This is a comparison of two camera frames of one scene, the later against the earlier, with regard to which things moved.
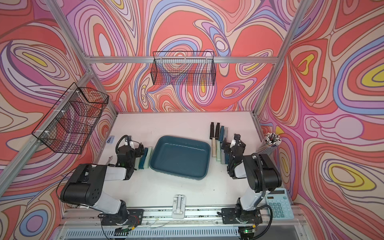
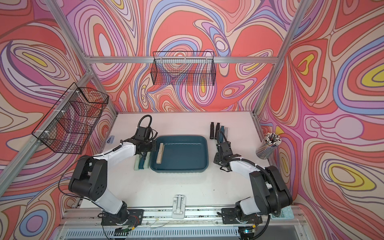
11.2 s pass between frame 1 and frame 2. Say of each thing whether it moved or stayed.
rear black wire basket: stayed
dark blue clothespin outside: stayed
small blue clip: stayed
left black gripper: moved
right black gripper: moved
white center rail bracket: stayed
